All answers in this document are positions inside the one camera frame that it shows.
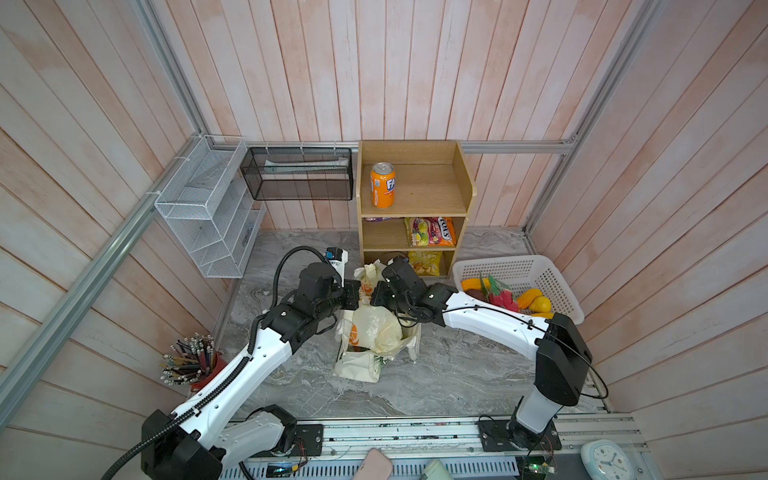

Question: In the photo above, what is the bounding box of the black mesh basket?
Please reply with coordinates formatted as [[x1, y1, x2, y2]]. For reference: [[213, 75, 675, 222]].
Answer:
[[240, 146, 354, 201]]

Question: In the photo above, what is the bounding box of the yellow chips packet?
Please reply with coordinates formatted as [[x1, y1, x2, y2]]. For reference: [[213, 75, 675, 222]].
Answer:
[[408, 251, 443, 277]]

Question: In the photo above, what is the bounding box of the white plastic fruit basket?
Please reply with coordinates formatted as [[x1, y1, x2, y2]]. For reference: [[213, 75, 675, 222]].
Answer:
[[452, 255, 585, 325]]

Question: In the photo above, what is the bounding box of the red pencil cup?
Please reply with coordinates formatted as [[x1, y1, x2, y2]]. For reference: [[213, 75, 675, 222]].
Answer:
[[160, 333, 226, 393]]

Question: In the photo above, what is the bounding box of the cream canvas tote bag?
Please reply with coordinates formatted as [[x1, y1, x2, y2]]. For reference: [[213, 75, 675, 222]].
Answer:
[[333, 309, 421, 383]]

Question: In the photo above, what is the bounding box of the wooden two-tier shelf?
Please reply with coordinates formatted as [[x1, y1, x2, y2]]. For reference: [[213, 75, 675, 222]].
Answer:
[[355, 140, 477, 278]]

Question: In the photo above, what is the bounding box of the orange mango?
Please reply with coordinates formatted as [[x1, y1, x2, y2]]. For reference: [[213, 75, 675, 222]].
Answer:
[[516, 289, 543, 310]]

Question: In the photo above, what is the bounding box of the yellow lemon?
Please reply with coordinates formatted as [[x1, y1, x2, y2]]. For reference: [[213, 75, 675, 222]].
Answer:
[[527, 295, 552, 313]]

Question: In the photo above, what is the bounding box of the orange print plastic bag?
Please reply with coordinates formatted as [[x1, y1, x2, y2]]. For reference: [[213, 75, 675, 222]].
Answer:
[[347, 260, 403, 358]]

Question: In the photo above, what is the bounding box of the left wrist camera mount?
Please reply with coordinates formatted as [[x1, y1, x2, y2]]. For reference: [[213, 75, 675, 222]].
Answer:
[[326, 247, 349, 287]]

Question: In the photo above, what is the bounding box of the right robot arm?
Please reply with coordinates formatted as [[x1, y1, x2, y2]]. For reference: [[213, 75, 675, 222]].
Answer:
[[371, 259, 592, 450]]

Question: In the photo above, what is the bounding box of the orange snack packet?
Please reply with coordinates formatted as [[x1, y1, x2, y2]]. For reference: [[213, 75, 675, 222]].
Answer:
[[430, 217, 457, 247]]

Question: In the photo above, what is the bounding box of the white wire mesh rack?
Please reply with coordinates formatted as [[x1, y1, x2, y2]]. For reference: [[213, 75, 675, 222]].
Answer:
[[155, 135, 265, 279]]

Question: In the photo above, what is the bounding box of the orange Fanta can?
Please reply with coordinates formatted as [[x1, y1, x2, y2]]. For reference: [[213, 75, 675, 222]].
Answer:
[[370, 162, 396, 209]]

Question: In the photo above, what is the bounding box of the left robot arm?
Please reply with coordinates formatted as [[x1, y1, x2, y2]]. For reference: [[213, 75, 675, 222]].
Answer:
[[103, 247, 359, 479]]

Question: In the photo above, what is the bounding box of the pink dragon fruit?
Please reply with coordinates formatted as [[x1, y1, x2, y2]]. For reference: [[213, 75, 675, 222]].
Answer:
[[482, 276, 519, 312]]

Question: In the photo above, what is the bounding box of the pink phone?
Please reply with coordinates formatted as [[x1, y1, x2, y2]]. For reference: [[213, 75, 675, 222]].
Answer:
[[353, 449, 394, 480]]

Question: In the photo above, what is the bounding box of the colourful candy packet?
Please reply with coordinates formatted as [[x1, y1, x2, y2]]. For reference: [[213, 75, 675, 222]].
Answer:
[[405, 217, 439, 247]]

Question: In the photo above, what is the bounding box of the dark purple passion fruit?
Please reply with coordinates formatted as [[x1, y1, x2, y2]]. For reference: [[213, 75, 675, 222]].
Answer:
[[465, 289, 487, 302]]

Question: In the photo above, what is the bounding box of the white analog clock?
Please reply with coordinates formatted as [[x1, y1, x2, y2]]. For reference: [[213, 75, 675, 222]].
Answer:
[[580, 439, 637, 480]]

